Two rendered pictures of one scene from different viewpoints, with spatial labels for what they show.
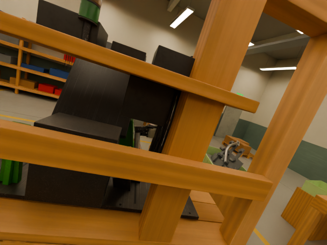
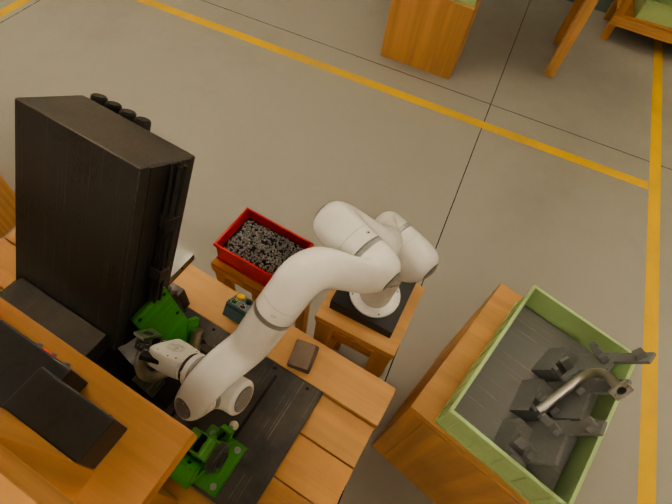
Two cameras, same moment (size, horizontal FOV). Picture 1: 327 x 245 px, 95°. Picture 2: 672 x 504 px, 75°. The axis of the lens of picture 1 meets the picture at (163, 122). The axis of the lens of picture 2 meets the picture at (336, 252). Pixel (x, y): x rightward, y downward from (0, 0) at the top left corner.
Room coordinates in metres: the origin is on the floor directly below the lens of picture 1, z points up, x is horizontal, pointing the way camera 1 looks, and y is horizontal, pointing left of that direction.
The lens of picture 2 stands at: (0.75, -0.43, 2.33)
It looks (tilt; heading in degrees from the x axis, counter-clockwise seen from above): 57 degrees down; 35
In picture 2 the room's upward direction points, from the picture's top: 11 degrees clockwise
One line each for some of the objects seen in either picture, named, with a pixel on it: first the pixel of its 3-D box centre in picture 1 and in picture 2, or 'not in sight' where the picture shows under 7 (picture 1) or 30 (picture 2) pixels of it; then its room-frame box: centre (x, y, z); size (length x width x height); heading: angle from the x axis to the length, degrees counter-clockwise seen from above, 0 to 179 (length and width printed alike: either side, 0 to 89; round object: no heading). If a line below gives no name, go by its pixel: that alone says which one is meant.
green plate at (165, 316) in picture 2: (127, 133); (156, 318); (0.86, 0.19, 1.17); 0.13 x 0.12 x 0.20; 103
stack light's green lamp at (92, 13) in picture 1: (89, 13); not in sight; (0.46, 0.29, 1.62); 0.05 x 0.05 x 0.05
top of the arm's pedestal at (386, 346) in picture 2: not in sight; (371, 303); (1.50, -0.12, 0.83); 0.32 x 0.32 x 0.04; 17
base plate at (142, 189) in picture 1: (102, 177); (144, 357); (0.78, 0.24, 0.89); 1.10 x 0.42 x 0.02; 103
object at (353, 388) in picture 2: not in sight; (204, 301); (1.05, 0.31, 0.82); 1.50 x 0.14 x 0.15; 103
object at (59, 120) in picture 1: (79, 159); (62, 355); (0.62, 0.32, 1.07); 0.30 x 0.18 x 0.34; 103
